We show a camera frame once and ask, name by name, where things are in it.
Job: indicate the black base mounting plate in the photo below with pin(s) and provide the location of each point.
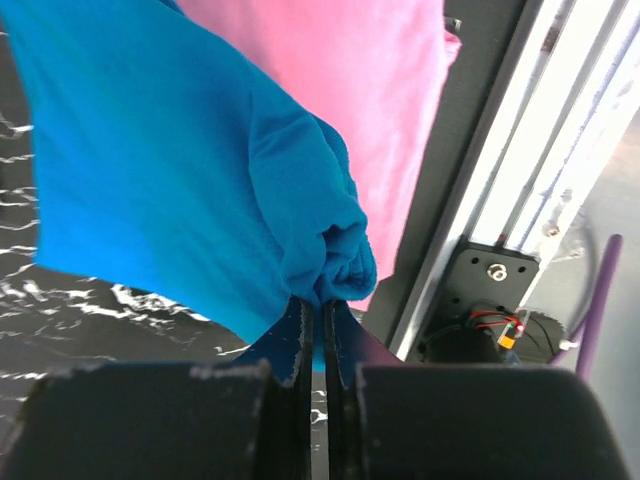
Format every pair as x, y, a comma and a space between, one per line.
443, 275

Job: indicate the black marble pattern mat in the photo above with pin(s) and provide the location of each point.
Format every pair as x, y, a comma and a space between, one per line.
50, 318

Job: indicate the folded pink t shirt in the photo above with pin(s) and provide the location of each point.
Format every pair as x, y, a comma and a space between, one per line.
374, 70

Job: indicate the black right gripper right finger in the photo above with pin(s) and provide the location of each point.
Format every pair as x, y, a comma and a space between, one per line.
388, 419

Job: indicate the blue t shirt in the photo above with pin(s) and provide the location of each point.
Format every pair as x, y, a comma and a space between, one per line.
166, 161

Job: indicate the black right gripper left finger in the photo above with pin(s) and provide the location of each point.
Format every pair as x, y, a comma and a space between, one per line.
245, 419

